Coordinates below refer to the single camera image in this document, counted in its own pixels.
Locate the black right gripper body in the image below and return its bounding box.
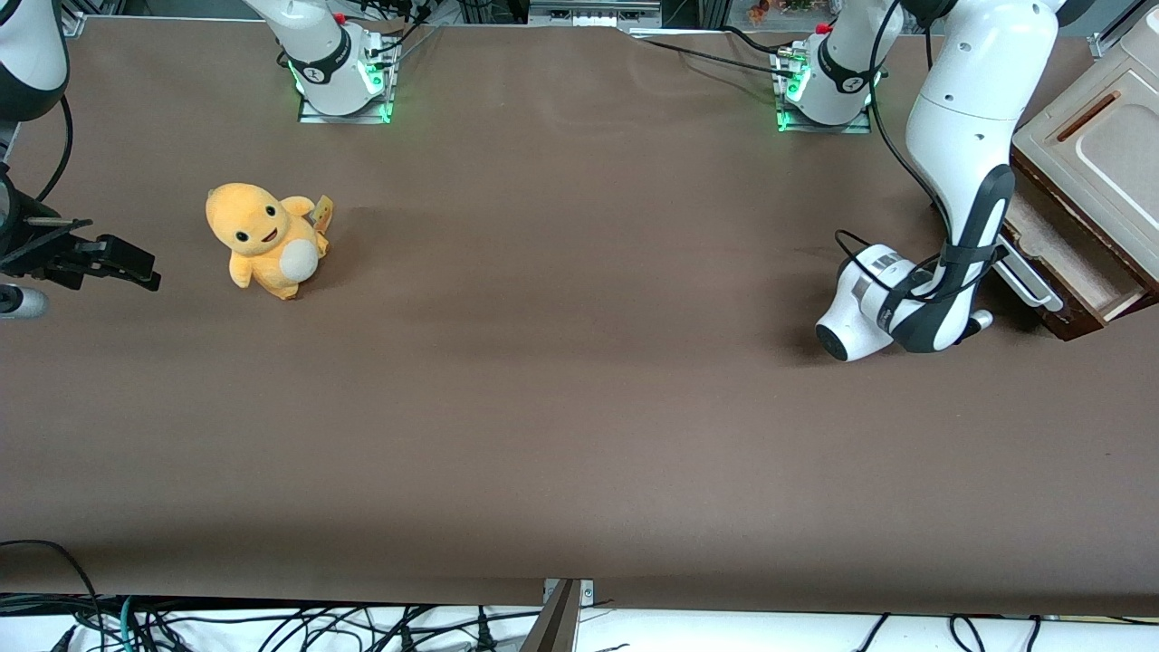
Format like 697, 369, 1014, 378
0, 170, 93, 291

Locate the silver drawer handle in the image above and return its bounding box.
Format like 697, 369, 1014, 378
996, 237, 1067, 315

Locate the dark wooden drawer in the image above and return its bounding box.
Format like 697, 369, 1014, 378
996, 186, 1153, 342

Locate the beige and brown drawer cabinet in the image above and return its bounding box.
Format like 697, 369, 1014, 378
1007, 5, 1159, 300

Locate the yellow plush toy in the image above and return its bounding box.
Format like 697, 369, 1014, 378
205, 182, 334, 302

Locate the brown table cover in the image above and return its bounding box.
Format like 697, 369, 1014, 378
0, 18, 1159, 617

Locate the grey power strip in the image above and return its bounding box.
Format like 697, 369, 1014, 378
528, 0, 664, 28

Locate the grey metal bar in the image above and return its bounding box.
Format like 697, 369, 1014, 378
521, 580, 582, 652

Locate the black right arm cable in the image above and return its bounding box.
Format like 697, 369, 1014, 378
34, 91, 75, 205

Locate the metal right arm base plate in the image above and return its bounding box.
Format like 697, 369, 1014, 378
297, 36, 397, 126

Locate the black looped floor cable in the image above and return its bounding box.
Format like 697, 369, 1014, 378
0, 540, 102, 652

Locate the black base cable bundle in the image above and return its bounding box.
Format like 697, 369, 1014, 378
362, 0, 436, 57

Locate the small metal bracket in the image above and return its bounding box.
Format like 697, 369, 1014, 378
541, 578, 596, 608

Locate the long black table cable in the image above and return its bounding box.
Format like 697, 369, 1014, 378
629, 34, 798, 78

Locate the short black table cable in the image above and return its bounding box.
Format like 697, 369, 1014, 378
720, 25, 784, 53

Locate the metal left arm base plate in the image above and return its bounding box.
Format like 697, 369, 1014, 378
775, 45, 873, 135

